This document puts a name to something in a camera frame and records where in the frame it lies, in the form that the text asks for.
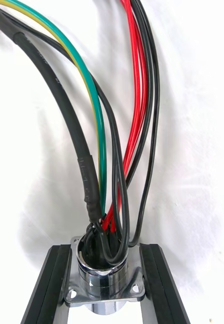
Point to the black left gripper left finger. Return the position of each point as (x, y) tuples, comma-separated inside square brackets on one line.
[(47, 286)]

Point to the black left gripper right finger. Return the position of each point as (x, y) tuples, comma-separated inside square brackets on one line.
[(162, 286)]

